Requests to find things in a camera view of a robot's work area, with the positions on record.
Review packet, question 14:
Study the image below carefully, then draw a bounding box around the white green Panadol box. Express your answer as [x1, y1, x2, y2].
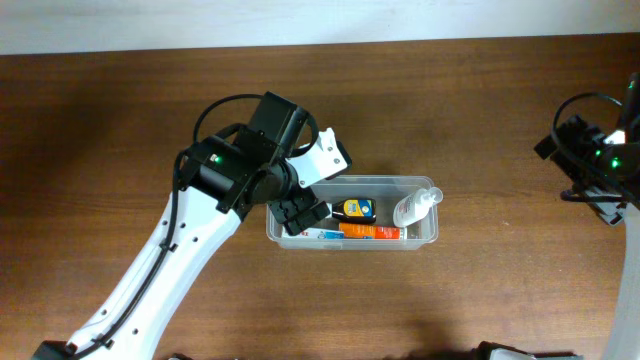
[282, 227, 345, 240]

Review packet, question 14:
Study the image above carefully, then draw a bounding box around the orange tablet tube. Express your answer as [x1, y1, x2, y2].
[339, 223, 406, 240]

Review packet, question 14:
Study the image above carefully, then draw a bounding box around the dark bottle white cap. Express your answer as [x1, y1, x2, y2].
[330, 198, 377, 225]

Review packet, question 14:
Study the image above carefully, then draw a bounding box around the white spray bottle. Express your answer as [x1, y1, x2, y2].
[392, 187, 444, 228]

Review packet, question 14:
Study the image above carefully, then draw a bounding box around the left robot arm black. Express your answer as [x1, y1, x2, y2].
[33, 92, 352, 360]

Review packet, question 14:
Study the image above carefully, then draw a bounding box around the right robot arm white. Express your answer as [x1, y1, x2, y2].
[534, 72, 639, 359]

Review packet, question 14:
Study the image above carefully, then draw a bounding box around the clear plastic container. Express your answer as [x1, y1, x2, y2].
[266, 175, 438, 251]

